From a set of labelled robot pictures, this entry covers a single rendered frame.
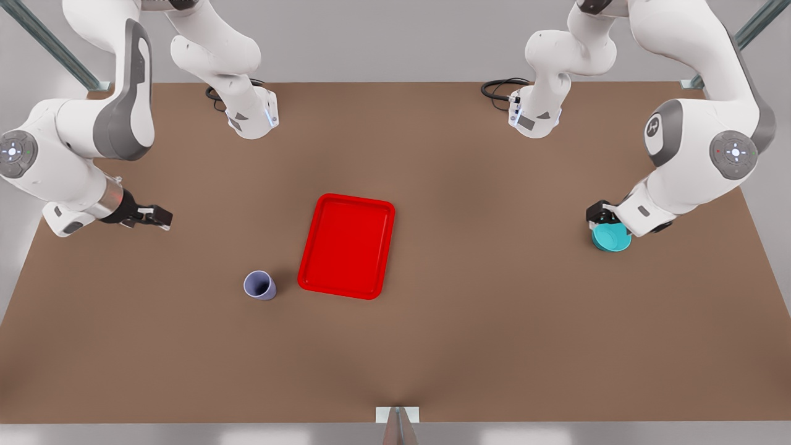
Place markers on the teal bowl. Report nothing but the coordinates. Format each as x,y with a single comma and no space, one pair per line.
613,240

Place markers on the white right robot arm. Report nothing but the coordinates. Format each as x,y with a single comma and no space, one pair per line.
74,123

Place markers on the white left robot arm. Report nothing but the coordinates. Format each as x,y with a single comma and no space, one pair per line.
692,142

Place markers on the lavender cup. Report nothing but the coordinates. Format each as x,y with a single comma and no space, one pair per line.
259,286

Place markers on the red tray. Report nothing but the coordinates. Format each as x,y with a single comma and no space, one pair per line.
346,246

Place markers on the silver frame post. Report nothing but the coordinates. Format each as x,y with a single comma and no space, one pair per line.
741,37
52,46
397,426

